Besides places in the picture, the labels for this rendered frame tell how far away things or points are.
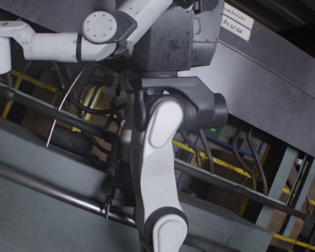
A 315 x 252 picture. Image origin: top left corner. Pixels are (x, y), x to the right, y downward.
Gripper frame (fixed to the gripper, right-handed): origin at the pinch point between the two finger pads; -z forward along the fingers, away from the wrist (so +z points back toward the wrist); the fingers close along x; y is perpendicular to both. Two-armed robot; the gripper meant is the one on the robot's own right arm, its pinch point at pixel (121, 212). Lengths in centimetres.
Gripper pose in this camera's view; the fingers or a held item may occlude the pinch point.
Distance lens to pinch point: 147.5
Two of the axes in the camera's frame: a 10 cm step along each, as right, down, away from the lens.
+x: -9.4, -1.3, -3.1
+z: 1.5, -9.9, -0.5
